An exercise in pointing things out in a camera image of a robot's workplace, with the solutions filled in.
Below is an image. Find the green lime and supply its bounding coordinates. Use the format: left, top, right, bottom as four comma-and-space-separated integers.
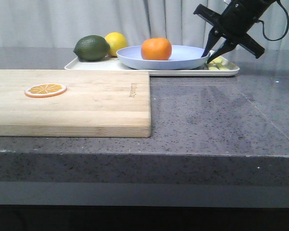
73, 35, 110, 61

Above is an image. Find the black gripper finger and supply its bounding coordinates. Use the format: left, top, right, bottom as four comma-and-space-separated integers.
207, 39, 238, 64
201, 29, 223, 57

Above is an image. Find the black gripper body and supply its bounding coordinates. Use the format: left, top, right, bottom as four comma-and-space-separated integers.
193, 0, 271, 58

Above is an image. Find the yellow-green utensil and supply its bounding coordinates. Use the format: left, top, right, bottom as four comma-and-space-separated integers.
205, 56, 231, 71

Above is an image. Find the wooden cutting board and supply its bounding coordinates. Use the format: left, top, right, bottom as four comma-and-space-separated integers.
0, 69, 151, 138

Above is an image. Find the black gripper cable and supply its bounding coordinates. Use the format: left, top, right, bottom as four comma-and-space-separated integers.
256, 0, 289, 41

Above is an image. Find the whole orange fruit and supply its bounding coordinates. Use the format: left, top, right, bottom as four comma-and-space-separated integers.
141, 38, 172, 61

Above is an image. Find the cream white tray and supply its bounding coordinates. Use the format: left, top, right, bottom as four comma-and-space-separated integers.
65, 56, 240, 77

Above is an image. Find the grey curtain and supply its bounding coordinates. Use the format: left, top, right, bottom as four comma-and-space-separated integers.
0, 0, 289, 51

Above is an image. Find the light blue plate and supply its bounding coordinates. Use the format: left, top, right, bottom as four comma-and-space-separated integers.
117, 45, 210, 70

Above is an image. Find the orange slice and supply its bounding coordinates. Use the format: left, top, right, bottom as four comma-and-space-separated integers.
25, 83, 67, 98

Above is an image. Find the yellow lemon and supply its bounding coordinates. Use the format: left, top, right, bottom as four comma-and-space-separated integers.
105, 32, 128, 57

